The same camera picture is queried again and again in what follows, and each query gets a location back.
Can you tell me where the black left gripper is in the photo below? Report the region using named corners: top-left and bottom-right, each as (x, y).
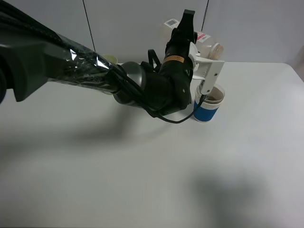
top-left (148, 9), bottom-right (197, 78)

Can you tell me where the clear plastic drink bottle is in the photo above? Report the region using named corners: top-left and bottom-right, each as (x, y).
top-left (161, 19), bottom-right (224, 60)

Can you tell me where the blue sleeved clear cup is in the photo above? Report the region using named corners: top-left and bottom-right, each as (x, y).
top-left (194, 84), bottom-right (225, 123)

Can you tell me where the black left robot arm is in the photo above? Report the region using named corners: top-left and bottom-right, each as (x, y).
top-left (0, 1), bottom-right (197, 120)

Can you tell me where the pale green plastic cup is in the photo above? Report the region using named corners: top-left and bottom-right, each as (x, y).
top-left (102, 55), bottom-right (118, 64)

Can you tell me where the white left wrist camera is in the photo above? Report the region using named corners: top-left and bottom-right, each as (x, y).
top-left (188, 42), bottom-right (225, 95)

